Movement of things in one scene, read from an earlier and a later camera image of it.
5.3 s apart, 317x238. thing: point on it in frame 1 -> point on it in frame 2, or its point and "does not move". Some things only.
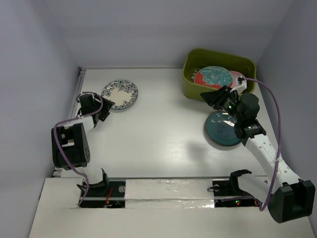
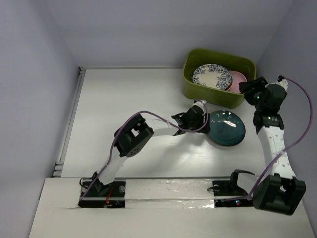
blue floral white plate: x=123 y=93 -> x=216 y=76
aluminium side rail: x=57 y=172 does not move
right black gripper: x=215 y=98 -> x=259 y=84
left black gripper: x=106 y=107 -> x=202 y=119
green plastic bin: x=195 y=59 does not move
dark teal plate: x=220 y=128 does not move
